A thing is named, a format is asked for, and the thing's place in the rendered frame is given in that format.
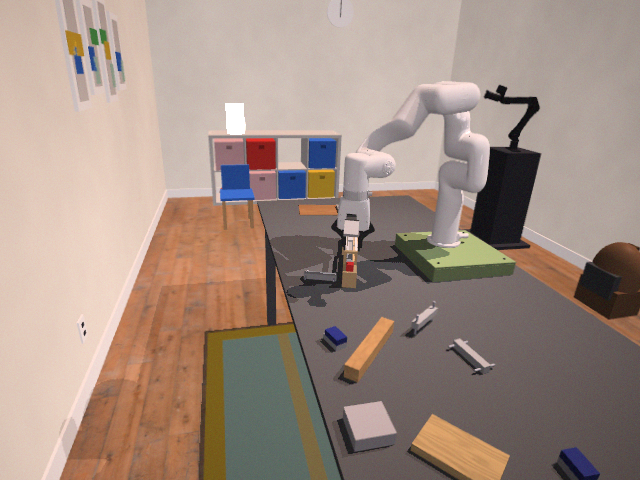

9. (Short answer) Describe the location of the orange rectangular bar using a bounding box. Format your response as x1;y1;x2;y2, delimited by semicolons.
344;317;394;383

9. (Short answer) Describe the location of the brown wooden clipboard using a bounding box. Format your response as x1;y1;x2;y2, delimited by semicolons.
299;205;339;215

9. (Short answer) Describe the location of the flat wooden board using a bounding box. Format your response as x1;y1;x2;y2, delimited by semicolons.
411;414;510;480

